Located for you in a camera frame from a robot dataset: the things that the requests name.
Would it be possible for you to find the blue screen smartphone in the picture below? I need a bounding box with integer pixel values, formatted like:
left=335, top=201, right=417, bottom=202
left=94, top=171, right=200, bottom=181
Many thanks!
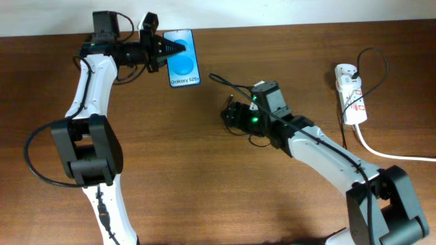
left=163, top=29, right=201, bottom=88

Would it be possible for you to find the black charging cable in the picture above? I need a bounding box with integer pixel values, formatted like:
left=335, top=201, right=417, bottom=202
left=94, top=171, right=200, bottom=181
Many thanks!
left=223, top=46, right=390, bottom=150

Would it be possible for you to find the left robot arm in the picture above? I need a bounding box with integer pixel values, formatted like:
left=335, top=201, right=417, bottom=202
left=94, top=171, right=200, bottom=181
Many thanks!
left=51, top=11, right=185, bottom=244

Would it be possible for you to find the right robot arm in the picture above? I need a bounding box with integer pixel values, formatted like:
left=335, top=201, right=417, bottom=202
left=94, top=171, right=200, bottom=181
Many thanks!
left=221, top=82, right=430, bottom=244

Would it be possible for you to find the white USB charger plug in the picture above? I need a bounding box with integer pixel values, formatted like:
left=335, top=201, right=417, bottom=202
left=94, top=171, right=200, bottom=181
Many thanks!
left=336, top=75, right=362, bottom=92

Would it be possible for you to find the white power strip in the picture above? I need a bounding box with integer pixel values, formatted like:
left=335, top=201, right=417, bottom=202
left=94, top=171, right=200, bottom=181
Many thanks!
left=334, top=63, right=367, bottom=125

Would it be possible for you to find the white power strip cord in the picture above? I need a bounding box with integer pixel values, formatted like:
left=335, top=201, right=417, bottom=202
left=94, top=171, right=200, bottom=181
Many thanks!
left=352, top=123, right=436, bottom=163

